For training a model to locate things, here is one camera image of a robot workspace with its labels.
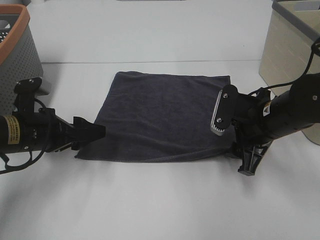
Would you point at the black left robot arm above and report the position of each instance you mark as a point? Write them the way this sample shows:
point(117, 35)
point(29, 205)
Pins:
point(42, 132)

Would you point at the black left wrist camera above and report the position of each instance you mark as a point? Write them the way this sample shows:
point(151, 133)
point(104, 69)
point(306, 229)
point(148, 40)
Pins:
point(25, 91)

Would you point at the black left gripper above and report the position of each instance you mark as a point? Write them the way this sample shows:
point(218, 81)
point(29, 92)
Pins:
point(64, 135)

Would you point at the grey perforated basket orange rim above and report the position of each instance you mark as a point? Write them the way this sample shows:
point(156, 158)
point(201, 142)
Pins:
point(19, 58)

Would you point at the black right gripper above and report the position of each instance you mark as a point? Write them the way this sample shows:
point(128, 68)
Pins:
point(250, 144)

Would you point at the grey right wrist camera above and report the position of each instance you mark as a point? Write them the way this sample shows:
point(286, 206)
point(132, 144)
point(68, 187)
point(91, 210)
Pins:
point(224, 109)

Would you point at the dark grey towel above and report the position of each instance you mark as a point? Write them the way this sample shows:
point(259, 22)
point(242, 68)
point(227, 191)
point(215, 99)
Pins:
point(158, 118)

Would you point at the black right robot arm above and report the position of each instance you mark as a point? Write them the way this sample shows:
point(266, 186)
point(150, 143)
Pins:
point(296, 109)

